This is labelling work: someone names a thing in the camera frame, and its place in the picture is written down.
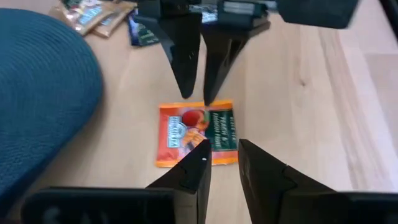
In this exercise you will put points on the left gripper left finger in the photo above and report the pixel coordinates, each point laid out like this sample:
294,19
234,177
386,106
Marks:
196,180

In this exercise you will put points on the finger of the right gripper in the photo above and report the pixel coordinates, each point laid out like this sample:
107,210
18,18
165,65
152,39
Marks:
186,56
217,62

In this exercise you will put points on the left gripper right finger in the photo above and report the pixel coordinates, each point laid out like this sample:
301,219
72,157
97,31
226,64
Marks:
261,186

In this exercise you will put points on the orange peach tea packet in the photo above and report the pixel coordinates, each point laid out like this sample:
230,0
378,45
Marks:
174,137

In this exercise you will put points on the dark blue tea packet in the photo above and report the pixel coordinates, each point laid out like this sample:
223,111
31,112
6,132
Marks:
141,34

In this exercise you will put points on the round dark blue placemat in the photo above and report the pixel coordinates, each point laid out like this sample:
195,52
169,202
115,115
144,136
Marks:
40,93

